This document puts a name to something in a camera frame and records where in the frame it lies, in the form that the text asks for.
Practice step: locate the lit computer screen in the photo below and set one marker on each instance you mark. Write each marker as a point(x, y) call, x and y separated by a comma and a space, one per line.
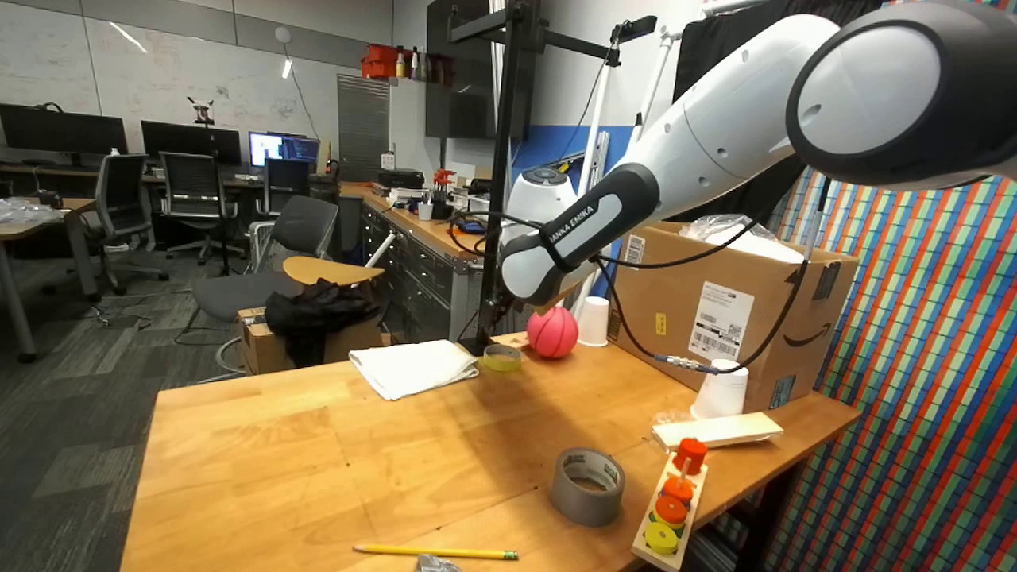
point(277, 148)

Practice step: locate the large cardboard shipping box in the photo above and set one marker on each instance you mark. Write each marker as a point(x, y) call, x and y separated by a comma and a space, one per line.
point(773, 289)

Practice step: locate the blue board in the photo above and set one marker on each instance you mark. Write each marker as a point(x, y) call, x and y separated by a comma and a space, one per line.
point(550, 148)

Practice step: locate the yellow pencil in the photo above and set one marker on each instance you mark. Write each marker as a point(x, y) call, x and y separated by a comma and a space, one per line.
point(433, 555)

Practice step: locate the grey office chair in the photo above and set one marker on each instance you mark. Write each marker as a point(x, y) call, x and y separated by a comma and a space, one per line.
point(302, 226)

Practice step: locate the pink mini basketball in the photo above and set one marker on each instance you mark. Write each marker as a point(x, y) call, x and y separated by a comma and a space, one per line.
point(550, 332)

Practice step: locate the white camera stand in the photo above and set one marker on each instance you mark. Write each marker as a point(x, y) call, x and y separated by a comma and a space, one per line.
point(597, 105)

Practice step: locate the colourful striped backdrop cloth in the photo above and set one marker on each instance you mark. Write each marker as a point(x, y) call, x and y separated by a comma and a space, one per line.
point(932, 402)

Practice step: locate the grey duct tape roll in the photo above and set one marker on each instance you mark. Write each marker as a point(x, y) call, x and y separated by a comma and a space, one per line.
point(587, 490)

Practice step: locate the small cardboard box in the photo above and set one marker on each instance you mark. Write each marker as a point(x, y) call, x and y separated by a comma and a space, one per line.
point(266, 349)

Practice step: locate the white folded cloth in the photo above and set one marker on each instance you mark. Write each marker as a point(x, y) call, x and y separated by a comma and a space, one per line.
point(718, 431)

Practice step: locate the black wall cabinet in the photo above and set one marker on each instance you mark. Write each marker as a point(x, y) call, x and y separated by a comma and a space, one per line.
point(462, 74)

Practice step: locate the wooden top workbench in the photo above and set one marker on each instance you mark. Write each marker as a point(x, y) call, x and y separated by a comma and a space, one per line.
point(424, 274)

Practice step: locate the black computer monitor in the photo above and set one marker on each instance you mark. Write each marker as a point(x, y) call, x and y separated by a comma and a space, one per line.
point(193, 141)

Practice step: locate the white paper cup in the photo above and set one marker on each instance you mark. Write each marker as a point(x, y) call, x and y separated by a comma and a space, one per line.
point(594, 320)
point(722, 395)

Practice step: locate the wooden office desk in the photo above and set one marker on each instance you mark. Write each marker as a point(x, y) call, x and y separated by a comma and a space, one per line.
point(25, 223)

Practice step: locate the black mesh office chair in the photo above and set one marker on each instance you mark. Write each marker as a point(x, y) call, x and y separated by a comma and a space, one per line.
point(193, 185)

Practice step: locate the wooden slotted block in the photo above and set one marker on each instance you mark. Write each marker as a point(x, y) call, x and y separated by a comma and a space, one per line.
point(514, 340)

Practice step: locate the black bag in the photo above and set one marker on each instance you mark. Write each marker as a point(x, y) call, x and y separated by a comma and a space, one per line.
point(318, 312)

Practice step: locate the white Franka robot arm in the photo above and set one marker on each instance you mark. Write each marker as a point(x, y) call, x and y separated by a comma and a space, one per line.
point(740, 115)

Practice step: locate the grey metal panel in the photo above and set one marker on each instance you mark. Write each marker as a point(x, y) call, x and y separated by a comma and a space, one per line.
point(362, 127)

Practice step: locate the white folded towel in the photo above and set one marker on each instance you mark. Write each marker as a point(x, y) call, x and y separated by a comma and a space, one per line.
point(413, 369)

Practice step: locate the black metal pole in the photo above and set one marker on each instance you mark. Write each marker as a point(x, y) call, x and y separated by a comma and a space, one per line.
point(507, 127)

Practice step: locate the clear plastic bag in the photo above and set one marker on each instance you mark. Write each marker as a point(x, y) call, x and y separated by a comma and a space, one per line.
point(740, 240)

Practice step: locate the red container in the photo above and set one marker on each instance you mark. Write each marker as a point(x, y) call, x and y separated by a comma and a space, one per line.
point(380, 63)

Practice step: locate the wide black monitor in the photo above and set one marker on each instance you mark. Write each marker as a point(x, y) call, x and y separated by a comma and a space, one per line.
point(63, 131)

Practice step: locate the small black camera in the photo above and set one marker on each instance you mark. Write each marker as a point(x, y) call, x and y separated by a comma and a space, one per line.
point(634, 29)

